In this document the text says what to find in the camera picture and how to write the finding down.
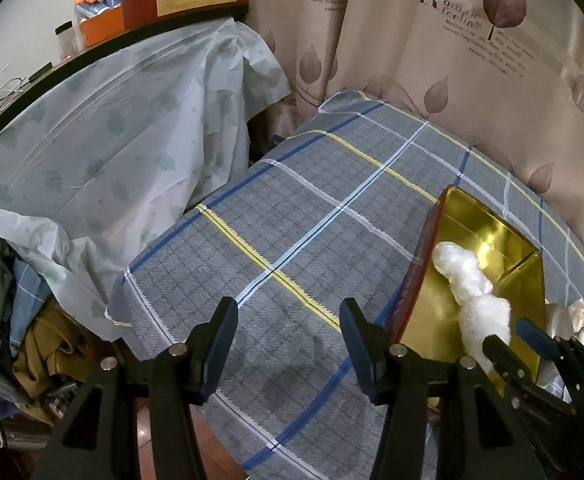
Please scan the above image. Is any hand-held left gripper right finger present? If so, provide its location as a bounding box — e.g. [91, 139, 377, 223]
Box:
[339, 298, 545, 480]

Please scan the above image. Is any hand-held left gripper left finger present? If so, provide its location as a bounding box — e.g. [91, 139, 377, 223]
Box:
[32, 296, 240, 480]

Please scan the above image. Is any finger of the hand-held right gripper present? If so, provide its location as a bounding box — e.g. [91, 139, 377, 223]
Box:
[482, 333, 573, 417]
[516, 318, 584, 377]

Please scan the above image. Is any gold box with red outside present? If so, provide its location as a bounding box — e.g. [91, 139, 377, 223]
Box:
[389, 185, 547, 386]

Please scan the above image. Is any clear jar with black lid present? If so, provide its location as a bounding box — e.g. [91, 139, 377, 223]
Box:
[54, 20, 78, 58]

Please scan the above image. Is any mustard yellow cloth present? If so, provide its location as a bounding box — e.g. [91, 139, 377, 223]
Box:
[12, 300, 118, 401]

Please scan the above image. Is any grey plaid bed sheet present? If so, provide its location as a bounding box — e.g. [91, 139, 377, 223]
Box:
[109, 89, 584, 480]

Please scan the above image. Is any metal cup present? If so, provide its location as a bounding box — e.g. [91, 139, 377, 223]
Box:
[0, 412, 53, 453]

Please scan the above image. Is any white leaf print plastic cover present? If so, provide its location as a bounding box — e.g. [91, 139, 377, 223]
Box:
[0, 17, 293, 343]

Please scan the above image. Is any blue plaid cloth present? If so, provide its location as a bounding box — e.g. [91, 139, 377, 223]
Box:
[9, 257, 53, 346]

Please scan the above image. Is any blue striped cloth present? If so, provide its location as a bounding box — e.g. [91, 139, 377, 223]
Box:
[76, 0, 123, 18]

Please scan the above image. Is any beige leaf print curtain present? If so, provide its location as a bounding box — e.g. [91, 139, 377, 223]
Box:
[244, 0, 584, 281]

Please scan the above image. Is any orange box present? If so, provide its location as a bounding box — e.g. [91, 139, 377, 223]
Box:
[79, 10, 125, 48]

